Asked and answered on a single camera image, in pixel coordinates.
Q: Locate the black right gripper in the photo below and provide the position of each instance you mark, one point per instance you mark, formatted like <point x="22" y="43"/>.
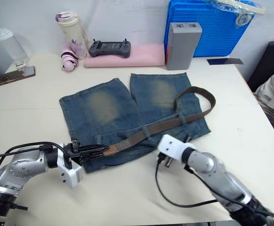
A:
<point x="166" y="162"/>

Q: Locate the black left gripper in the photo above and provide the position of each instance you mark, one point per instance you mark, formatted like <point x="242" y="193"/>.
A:
<point x="74" y="154"/>

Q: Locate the brown braided belt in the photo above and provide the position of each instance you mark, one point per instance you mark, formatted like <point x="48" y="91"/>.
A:
<point x="155" y="128"/>

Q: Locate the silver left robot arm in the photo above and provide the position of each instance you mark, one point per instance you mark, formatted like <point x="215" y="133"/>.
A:
<point x="21" y="168"/>

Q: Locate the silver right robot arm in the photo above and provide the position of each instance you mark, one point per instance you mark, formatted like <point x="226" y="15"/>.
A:
<point x="221" y="179"/>

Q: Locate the blue denim shorts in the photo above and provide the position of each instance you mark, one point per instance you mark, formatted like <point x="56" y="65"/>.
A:
<point x="99" y="113"/>

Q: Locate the pink folded umbrella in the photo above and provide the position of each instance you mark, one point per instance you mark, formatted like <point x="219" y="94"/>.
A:
<point x="68" y="60"/>

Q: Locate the gray handheld game controller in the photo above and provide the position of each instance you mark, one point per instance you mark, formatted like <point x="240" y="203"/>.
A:
<point x="109" y="49"/>

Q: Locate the pink folded cloth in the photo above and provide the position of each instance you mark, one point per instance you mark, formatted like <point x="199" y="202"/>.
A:
<point x="141" y="57"/>

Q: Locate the brown smartphone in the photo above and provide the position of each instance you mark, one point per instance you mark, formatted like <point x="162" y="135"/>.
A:
<point x="17" y="75"/>

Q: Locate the gray rectangular box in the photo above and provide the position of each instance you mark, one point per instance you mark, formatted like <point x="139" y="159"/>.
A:
<point x="180" y="47"/>

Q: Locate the dark blue flat card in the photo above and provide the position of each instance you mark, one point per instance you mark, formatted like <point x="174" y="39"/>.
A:
<point x="224" y="61"/>

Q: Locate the white bottle with purple lid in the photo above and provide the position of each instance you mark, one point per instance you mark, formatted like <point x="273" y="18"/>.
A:
<point x="72" y="33"/>

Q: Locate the clear plastic bottle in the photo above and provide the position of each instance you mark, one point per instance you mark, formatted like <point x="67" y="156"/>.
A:
<point x="12" y="47"/>

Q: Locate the blue plastic crate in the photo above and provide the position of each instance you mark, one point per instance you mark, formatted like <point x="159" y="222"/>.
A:
<point x="216" y="33"/>

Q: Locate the black chair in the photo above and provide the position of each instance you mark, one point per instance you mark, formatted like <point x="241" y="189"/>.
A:
<point x="268" y="61"/>

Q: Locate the clear plastic wrap with tape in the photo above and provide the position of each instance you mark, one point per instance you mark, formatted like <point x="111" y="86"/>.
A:
<point x="243" y="9"/>

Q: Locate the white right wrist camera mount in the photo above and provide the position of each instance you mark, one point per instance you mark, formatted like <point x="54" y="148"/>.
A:
<point x="174" y="147"/>

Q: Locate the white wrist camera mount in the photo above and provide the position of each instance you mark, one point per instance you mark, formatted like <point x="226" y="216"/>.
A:
<point x="72" y="174"/>
<point x="174" y="147"/>

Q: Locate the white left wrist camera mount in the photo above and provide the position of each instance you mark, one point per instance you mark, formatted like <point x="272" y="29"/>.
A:
<point x="72" y="174"/>

